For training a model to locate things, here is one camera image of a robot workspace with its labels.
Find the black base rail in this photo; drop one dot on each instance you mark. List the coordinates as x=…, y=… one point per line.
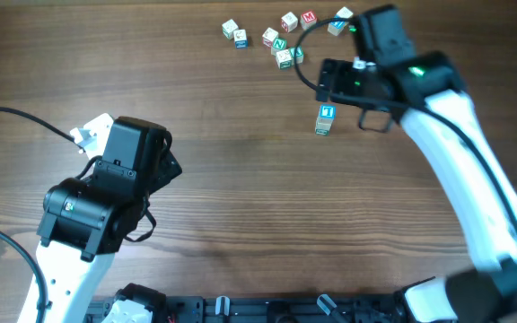
x=365, y=308

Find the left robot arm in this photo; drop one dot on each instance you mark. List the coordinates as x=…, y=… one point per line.
x=86, y=218

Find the green V letter block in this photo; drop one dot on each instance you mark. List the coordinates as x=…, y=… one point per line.
x=297, y=54

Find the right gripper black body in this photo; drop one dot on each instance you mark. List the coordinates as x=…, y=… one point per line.
x=342, y=83

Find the white block red trim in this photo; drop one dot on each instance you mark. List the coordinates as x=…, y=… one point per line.
x=327, y=112

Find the white block far left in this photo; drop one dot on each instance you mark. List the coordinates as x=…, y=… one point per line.
x=229, y=27

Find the white block red side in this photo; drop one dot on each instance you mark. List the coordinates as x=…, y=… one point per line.
x=269, y=36

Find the green N letter block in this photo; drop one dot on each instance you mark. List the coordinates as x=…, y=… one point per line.
x=278, y=44

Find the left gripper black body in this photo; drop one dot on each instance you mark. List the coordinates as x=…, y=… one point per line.
x=141, y=190

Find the white block teal side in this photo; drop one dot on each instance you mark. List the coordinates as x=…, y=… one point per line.
x=321, y=131

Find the white block blue side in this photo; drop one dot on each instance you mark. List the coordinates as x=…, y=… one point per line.
x=240, y=39

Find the white block green N side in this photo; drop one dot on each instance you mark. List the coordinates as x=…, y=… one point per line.
x=284, y=59

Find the white block red edge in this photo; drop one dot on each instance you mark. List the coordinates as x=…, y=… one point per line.
x=289, y=22

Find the plain white picture block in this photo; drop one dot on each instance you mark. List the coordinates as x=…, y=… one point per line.
x=324, y=123

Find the white block yellow side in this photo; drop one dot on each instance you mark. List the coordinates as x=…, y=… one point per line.
x=344, y=12

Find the blue top block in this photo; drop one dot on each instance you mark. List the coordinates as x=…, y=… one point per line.
x=336, y=27

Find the red M letter block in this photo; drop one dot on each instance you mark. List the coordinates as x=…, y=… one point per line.
x=307, y=19

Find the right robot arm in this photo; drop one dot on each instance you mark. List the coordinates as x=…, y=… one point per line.
x=425, y=96

